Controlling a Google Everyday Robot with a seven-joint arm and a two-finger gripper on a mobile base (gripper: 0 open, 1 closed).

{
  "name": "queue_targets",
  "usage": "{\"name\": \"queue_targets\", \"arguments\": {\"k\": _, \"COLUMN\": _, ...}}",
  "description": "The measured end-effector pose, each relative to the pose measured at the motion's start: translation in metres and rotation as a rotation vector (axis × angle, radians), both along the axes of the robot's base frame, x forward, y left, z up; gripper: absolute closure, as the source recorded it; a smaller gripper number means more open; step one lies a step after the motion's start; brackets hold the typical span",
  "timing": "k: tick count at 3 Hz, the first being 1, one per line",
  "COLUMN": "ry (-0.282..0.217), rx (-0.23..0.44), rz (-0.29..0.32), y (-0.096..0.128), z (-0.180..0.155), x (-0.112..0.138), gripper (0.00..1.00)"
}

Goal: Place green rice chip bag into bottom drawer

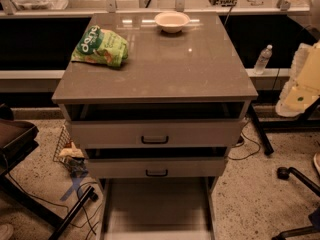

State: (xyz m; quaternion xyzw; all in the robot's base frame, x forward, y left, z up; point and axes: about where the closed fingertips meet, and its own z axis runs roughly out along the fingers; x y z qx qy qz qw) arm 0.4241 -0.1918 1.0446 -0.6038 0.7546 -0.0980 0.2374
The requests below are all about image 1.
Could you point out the green rice chip bag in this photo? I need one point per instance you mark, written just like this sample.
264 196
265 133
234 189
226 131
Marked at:
101 46

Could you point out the wire basket with items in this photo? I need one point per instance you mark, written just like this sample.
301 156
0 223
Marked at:
67 154

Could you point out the middle drawer with black handle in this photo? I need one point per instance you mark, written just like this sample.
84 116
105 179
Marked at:
156 162

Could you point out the blue tape cross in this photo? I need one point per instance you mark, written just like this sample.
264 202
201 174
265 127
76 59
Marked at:
76 180

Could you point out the white paper bowl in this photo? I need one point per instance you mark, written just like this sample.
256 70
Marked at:
171 22

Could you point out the grey drawer cabinet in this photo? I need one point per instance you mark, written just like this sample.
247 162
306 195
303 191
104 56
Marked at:
197 65

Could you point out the drawer with black handle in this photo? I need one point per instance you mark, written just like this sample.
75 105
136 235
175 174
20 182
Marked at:
156 162
103 126

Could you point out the black tray on stand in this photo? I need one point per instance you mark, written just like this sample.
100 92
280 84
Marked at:
17 139

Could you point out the top drawer with black handle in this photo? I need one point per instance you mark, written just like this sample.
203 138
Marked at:
103 126

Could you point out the black table leg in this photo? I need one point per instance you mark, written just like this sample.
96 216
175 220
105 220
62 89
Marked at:
268 149

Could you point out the clear plastic water bottle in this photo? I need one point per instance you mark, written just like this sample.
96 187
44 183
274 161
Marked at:
263 60

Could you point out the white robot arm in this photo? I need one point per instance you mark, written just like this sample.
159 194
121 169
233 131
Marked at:
314 11

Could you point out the open bottom drawer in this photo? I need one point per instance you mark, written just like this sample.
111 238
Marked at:
156 209

